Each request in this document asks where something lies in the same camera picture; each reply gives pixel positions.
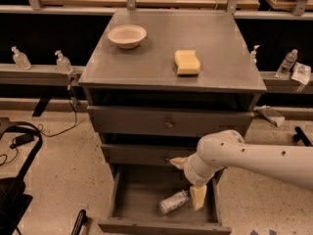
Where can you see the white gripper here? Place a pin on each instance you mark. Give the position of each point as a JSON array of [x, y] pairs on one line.
[[192, 173]]

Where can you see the clear plastic bottle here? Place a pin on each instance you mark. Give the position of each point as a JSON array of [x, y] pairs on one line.
[[174, 202]]

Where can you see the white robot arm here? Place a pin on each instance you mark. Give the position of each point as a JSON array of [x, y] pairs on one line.
[[290, 164]]

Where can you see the grey open bottom drawer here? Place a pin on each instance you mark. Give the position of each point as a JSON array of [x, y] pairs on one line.
[[137, 191]]

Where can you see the grey middle drawer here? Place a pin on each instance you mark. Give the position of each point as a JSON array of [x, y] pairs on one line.
[[142, 154]]

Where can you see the grey top drawer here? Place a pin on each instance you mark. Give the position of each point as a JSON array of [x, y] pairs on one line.
[[166, 122]]

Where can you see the grey drawer cabinet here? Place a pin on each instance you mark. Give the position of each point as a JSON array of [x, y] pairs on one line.
[[146, 76]]

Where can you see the small pump bottle right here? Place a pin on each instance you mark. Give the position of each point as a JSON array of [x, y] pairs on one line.
[[253, 53]]

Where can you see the clear water bottle on ledge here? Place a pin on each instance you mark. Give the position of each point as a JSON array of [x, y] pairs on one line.
[[287, 63]]

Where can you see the clear pump bottle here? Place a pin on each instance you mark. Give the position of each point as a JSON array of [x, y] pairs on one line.
[[63, 63], [20, 59]]

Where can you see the clear pump bottle far left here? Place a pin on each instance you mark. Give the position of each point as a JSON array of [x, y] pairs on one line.
[[20, 59]]

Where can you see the grey block on floor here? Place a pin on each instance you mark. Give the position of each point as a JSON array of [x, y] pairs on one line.
[[272, 115]]

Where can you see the yellow sponge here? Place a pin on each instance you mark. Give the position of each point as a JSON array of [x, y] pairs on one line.
[[187, 62]]

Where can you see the black bar right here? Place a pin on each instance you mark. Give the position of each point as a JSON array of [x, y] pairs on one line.
[[300, 136]]

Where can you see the clear plastic bag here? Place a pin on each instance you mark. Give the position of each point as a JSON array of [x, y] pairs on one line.
[[301, 73]]

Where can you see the beige bowl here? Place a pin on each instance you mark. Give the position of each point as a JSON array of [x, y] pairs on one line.
[[127, 36]]

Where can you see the black power adapter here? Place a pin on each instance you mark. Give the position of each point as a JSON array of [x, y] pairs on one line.
[[23, 139]]

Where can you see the black chair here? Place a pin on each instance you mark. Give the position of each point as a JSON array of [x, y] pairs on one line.
[[13, 200]]

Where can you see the black handle at bottom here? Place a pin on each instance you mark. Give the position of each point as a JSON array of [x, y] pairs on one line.
[[80, 221]]

